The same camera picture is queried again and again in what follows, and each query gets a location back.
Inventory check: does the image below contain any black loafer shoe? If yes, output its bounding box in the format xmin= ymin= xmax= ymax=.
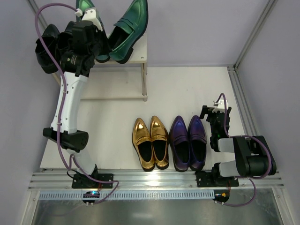
xmin=35 ymin=24 xmax=60 ymax=74
xmin=57 ymin=21 xmax=75 ymax=58

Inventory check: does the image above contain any green loafer shoe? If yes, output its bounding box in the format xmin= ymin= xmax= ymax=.
xmin=108 ymin=0 xmax=149 ymax=64
xmin=75 ymin=0 xmax=111 ymax=63

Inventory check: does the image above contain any gold loafer shoe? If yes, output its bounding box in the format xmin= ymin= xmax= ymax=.
xmin=132 ymin=118 xmax=155 ymax=172
xmin=150 ymin=116 xmax=169 ymax=170

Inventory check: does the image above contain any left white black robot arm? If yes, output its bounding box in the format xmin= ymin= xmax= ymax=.
xmin=43 ymin=21 xmax=106 ymax=181

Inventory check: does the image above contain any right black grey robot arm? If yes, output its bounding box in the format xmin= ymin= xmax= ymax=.
xmin=200 ymin=105 xmax=277 ymax=187

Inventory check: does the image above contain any right purple loafer shoe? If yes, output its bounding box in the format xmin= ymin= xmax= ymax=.
xmin=187 ymin=115 xmax=207 ymax=171

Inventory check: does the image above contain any purple loafer shoe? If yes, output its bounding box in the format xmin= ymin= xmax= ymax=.
xmin=187 ymin=115 xmax=207 ymax=171
xmin=169 ymin=115 xmax=190 ymax=172

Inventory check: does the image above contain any left purple loafer shoe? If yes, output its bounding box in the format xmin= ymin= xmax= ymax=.
xmin=169 ymin=115 xmax=190 ymax=172

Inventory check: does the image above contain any white two-tier shoe shelf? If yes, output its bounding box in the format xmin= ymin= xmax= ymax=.
xmin=82 ymin=33 xmax=148 ymax=101

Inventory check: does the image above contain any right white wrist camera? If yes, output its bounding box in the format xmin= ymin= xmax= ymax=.
xmin=212 ymin=99 xmax=227 ymax=113

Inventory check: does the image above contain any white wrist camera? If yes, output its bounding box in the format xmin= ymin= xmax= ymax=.
xmin=212 ymin=99 xmax=227 ymax=113
xmin=75 ymin=7 xmax=104 ymax=31

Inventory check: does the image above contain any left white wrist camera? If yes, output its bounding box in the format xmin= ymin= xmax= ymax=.
xmin=75 ymin=7 xmax=104 ymax=31

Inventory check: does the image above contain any right aluminium side rail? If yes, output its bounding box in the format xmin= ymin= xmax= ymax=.
xmin=227 ymin=65 xmax=258 ymax=136

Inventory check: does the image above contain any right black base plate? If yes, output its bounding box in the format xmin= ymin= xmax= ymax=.
xmin=195 ymin=171 xmax=239 ymax=188

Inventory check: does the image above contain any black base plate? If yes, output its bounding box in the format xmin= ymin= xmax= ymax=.
xmin=195 ymin=171 xmax=239 ymax=188
xmin=71 ymin=173 xmax=113 ymax=189

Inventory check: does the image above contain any left aluminium frame post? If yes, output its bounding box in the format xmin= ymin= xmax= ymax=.
xmin=26 ymin=0 xmax=48 ymax=29

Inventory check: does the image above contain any aluminium frame post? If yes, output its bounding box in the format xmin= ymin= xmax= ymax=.
xmin=26 ymin=0 xmax=48 ymax=29
xmin=233 ymin=0 xmax=278 ymax=70

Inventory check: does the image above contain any grey slotted cable duct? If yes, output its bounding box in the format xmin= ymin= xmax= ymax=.
xmin=38 ymin=190 xmax=215 ymax=201

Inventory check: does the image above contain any right aluminium frame post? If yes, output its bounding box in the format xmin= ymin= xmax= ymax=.
xmin=233 ymin=0 xmax=278 ymax=70

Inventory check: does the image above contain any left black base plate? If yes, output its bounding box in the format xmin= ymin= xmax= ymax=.
xmin=71 ymin=173 xmax=113 ymax=189

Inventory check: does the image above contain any aluminium mounting rail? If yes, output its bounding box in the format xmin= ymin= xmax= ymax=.
xmin=28 ymin=169 xmax=285 ymax=191

